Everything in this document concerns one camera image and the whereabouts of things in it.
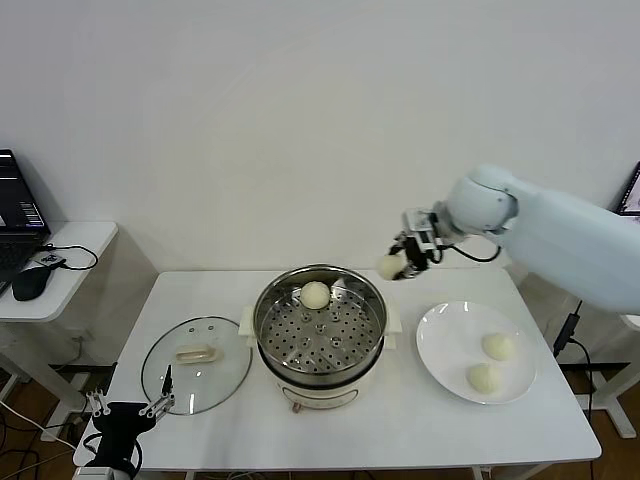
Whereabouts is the black laptop with dark screen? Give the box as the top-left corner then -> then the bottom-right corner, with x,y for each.
0,148 -> 53,296

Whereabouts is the black computer mouse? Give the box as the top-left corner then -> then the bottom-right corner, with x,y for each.
12,267 -> 53,302

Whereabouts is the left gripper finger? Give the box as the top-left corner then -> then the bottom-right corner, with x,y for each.
138,364 -> 177,419
84,362 -> 119,417

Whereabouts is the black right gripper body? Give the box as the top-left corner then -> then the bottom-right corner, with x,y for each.
403,234 -> 444,271

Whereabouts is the white steamed baozi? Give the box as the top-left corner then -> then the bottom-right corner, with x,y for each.
377,253 -> 407,281
299,280 -> 331,311
480,332 -> 516,361
466,363 -> 501,394

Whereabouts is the cream electric cooker base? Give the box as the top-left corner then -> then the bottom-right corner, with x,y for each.
257,332 -> 400,414

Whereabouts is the black usb cable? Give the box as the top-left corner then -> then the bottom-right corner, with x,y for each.
42,243 -> 99,271

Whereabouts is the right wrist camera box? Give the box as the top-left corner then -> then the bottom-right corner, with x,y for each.
402,208 -> 437,247

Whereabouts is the grey laptop with bright screen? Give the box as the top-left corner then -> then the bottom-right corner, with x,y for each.
612,160 -> 640,217

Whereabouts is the white side table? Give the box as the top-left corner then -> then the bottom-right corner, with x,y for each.
592,313 -> 640,440
0,221 -> 120,419

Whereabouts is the glass lid with cream handle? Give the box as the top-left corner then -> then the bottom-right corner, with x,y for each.
141,314 -> 253,416

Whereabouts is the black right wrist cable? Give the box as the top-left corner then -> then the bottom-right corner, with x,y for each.
439,243 -> 503,263

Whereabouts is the black power adapter cable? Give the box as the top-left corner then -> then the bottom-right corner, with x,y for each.
552,299 -> 601,426

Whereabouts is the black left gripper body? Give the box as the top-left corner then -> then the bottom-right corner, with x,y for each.
92,402 -> 159,469

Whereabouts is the white round plate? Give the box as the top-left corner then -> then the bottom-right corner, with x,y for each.
415,300 -> 539,405

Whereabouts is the stainless steel steamer basket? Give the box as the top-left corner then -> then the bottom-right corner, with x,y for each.
238,263 -> 404,375

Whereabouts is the black table foot bar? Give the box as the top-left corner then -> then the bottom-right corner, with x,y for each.
558,360 -> 632,374
48,362 -> 119,375

